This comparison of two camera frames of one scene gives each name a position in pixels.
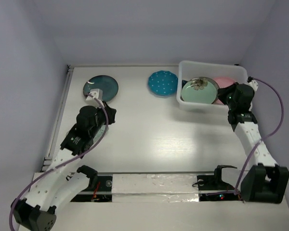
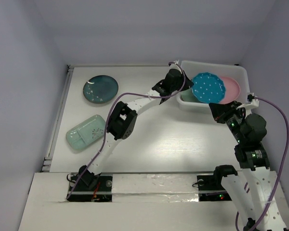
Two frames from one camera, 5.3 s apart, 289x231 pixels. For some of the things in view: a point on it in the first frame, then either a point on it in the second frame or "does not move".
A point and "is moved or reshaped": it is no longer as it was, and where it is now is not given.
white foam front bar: [155, 188] does not move
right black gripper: [223, 91] -> [219, 111]
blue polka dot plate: [163, 83] is moved or reshaped
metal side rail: [46, 165] does not move
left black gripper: [111, 112] -> [188, 83]
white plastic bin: [189, 70] does not move
